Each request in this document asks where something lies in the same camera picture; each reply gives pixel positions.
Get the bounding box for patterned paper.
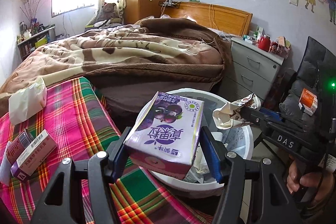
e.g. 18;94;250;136
213;93;261;130

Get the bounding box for white purple medicine box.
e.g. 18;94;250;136
11;130;58;181

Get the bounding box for purple milk carton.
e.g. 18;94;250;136
123;92;204;180

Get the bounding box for thin white foam sleeve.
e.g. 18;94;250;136
0;141;11;186

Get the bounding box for red milk drink can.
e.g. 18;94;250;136
6;129;34;165

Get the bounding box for white round trash bin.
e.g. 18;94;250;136
150;88;253;197

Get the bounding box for person's right hand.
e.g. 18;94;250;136
286;156;334;205

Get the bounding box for orange white box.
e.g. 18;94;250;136
298;88;318;116

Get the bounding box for grey drawer nightstand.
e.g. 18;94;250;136
218;37;284;102

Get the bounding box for black padded chair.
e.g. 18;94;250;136
279;37;335;125

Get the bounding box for red cup on nightstand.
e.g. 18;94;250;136
258;35;271;52

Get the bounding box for pink plaid bed sheet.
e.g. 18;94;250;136
1;77;212;223

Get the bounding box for white tissue pack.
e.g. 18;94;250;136
9;77;47;126

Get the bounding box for wooden headboard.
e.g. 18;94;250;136
163;2;253;36

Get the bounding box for cluttered side shelf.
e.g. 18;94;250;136
18;24;56;61

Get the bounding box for brown teddy bear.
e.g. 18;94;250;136
96;3;122;23

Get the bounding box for dried branch bouquet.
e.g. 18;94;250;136
20;0;43;22

